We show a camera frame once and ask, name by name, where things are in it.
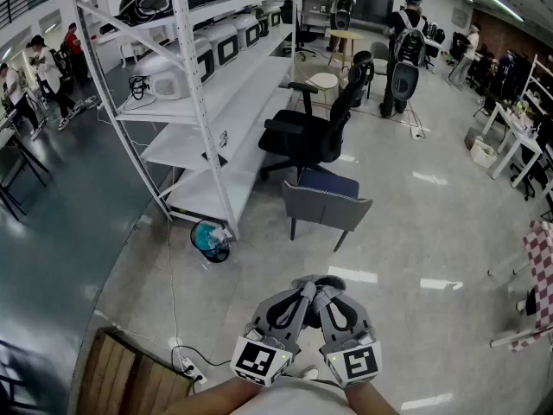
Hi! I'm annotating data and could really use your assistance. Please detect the black folding table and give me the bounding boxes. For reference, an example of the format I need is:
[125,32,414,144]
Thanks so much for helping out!
[0,118,54,223]

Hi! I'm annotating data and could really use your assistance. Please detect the black power cable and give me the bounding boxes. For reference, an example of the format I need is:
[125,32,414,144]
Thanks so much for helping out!
[170,344,233,395]

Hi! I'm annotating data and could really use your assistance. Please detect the row of white box devices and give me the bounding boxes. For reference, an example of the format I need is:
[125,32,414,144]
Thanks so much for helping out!
[131,0,285,101]

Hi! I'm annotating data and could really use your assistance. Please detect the round wooden table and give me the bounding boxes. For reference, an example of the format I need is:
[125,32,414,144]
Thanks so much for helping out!
[327,29,365,67]

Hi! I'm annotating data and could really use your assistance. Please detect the white wooden shelf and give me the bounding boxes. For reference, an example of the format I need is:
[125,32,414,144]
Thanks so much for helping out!
[519,53,553,117]

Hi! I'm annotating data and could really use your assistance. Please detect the person's right forearm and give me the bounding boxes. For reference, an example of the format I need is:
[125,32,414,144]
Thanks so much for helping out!
[344,381,402,415]

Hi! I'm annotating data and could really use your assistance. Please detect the red white checkered tablecloth table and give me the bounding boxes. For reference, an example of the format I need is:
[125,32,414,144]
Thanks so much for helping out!
[509,220,553,354]

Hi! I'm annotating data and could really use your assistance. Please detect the person's left forearm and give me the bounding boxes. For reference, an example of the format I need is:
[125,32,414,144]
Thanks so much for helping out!
[160,376,270,415]

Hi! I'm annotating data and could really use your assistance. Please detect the white desk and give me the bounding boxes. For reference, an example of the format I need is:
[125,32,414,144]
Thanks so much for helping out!
[480,100,544,190]

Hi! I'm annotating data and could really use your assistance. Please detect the white rack frame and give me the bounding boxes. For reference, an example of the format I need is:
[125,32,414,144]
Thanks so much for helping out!
[486,255,553,349]

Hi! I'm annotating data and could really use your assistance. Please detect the black mesh office chair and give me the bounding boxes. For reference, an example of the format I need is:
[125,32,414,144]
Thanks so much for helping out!
[257,50,376,184]

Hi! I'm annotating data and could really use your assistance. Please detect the black swivel chair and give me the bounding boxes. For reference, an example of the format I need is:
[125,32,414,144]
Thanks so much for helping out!
[508,143,550,202]

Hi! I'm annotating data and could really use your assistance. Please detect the grey low armchair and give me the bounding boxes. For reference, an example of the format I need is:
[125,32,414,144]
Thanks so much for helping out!
[281,167,374,253]

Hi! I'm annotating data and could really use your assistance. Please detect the black coiled cable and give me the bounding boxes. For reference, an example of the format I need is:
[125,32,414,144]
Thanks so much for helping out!
[127,74,151,102]

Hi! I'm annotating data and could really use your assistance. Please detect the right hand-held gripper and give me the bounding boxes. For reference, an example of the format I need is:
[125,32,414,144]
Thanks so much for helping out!
[318,294,384,390]

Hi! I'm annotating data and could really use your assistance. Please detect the black mesh wastebasket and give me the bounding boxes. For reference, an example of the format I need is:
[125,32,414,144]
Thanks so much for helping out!
[189,218,233,265]

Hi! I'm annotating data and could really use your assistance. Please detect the black smartphone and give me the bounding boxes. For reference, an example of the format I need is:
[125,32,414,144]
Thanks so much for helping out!
[201,150,229,169]

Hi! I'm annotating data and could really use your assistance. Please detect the person's white shirt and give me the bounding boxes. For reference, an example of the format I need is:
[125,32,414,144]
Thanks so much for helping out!
[227,377,360,415]

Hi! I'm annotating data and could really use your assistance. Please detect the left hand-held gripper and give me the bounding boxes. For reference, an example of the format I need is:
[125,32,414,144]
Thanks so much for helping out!
[230,285,319,388]

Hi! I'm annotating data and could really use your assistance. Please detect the white storage box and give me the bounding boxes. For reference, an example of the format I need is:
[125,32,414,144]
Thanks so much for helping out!
[469,137,499,169]

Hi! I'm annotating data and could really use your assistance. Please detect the wooden slat crate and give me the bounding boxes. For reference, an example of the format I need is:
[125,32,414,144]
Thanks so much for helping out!
[76,327,194,415]

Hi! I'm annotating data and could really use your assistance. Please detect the black railing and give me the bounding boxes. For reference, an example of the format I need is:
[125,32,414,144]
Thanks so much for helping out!
[0,0,58,31]

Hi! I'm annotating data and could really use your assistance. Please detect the grey clothes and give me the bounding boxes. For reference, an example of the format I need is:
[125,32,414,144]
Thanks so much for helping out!
[289,274,348,330]

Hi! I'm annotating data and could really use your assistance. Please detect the white metal shelving rack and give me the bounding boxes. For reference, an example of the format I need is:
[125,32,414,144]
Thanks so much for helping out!
[70,0,300,240]

